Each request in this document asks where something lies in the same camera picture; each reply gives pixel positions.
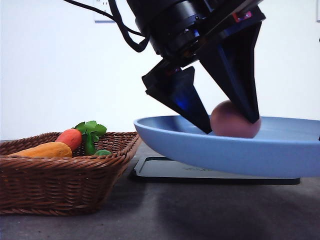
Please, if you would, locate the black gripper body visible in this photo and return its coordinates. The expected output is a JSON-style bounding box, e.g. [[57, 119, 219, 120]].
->
[[135, 0, 266, 68]]

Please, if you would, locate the green toy chili pepper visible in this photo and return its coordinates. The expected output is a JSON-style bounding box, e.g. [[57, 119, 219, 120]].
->
[[82, 134, 112, 156]]

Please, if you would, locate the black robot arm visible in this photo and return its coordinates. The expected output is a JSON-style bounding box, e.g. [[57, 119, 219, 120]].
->
[[127, 0, 266, 134]]

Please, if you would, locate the orange toy carrot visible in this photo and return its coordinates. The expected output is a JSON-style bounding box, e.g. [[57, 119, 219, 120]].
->
[[56, 120, 107, 151]]

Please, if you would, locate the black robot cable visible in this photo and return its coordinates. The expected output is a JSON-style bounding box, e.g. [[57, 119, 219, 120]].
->
[[63, 0, 149, 52]]

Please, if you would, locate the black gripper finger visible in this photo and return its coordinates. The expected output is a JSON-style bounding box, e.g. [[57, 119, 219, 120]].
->
[[142, 63, 212, 134], [199, 21, 263, 124]]

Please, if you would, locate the brown wicker basket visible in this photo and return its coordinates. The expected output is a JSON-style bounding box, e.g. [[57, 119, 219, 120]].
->
[[0, 132, 141, 216]]

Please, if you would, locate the yellow-orange toy vegetable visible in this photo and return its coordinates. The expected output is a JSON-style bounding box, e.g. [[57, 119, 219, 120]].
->
[[8, 142, 73, 158]]

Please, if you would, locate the black tray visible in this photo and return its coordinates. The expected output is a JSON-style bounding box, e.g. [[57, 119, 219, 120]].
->
[[132, 157, 301, 185]]

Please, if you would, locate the blue plate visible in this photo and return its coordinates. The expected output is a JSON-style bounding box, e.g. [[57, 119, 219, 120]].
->
[[133, 115, 320, 178]]

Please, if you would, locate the white wall socket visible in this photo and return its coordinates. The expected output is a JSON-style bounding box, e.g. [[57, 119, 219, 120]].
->
[[95, 0, 116, 24]]

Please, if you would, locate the brown egg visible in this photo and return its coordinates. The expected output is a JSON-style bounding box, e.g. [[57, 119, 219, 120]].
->
[[210, 100, 262, 139]]

